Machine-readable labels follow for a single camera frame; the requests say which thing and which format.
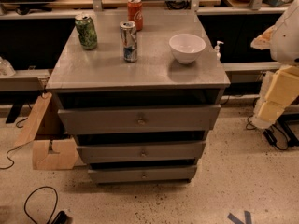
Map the grey top drawer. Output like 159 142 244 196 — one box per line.
58 105 221 135

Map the grey drawer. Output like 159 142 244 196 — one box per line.
78 141 206 163
88 165 197 183
58 105 221 135

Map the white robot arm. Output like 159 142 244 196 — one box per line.
251 0 299 129

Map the grey bottom drawer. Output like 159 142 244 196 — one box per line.
88 165 197 183

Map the grey drawer cabinet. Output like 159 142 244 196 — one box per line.
47 10 230 171

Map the grey middle drawer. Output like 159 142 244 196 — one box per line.
78 141 206 163

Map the white pump bottle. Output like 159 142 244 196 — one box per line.
214 41 224 60

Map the white bowl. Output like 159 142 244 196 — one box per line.
169 34 206 64

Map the silver blue energy can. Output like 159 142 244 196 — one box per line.
120 21 137 63

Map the orange soda can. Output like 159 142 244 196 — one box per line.
127 0 143 31

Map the green soda can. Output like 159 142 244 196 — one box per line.
75 14 97 49

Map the notched wooden block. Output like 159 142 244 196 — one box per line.
32 139 78 171

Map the wooden plank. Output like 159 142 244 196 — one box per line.
14 92 52 147

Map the black power adapter cable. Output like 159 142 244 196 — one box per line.
245 115 299 152

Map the black floor cable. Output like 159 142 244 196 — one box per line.
23 186 68 224

